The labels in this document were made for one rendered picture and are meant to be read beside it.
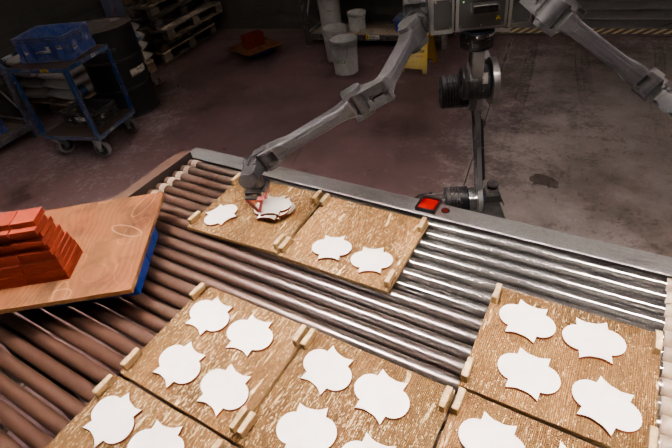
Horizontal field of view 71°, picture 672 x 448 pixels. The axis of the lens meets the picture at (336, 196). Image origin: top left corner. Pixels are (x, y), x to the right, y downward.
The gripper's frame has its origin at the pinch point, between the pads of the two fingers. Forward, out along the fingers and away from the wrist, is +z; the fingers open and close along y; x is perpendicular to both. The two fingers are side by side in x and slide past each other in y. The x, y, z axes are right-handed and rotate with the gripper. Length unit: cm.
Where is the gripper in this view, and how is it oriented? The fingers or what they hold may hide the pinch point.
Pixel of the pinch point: (261, 204)
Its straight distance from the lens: 179.3
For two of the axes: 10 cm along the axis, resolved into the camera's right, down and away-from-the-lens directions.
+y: 1.3, -6.0, 7.9
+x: -9.9, 0.0, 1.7
